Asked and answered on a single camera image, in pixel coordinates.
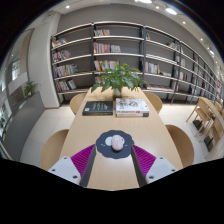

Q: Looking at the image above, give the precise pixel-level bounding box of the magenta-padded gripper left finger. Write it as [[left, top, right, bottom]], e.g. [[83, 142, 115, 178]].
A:
[[48, 143, 98, 188]]

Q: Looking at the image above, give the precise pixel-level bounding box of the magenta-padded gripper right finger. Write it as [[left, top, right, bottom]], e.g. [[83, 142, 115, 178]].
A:
[[129, 143, 178, 188]]

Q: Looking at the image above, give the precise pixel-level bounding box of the pink white computer mouse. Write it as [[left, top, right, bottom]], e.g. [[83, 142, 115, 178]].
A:
[[110, 134, 125, 152]]

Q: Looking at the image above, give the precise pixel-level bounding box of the black cartoon-face mouse pad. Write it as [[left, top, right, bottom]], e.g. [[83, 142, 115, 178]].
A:
[[95, 129, 135, 160]]

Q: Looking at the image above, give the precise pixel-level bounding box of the round-backed wooden chair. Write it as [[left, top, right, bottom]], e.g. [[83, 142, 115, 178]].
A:
[[69, 92, 88, 116], [164, 124, 195, 168], [143, 91, 164, 114], [40, 128, 70, 171]]

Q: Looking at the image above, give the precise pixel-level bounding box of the white book with orange spine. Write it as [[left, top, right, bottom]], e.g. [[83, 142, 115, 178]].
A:
[[115, 111, 150, 118]]

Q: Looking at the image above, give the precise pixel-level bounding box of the black hardcover book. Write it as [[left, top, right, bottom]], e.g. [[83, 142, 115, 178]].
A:
[[82, 100, 115, 117]]

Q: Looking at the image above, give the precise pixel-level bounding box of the white illustrated book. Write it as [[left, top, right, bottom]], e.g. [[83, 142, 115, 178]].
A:
[[115, 97, 151, 114]]

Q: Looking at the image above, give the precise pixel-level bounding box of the group of slatted wooden chairs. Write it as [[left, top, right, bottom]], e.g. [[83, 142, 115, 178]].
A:
[[185, 96, 224, 153]]

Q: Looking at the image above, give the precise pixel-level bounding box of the small green background plant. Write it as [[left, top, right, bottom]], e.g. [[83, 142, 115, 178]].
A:
[[23, 80, 39, 99]]

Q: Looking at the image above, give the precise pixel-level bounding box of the green potted plant white pot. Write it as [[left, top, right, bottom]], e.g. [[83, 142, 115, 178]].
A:
[[90, 63, 148, 98]]

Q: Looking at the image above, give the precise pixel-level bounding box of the grey bookshelf unit with books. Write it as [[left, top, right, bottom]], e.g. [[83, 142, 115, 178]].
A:
[[49, 20, 224, 106]]

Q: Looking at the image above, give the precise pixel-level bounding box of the group of ceiling lights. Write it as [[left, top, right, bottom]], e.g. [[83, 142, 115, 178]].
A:
[[63, 0, 218, 56]]

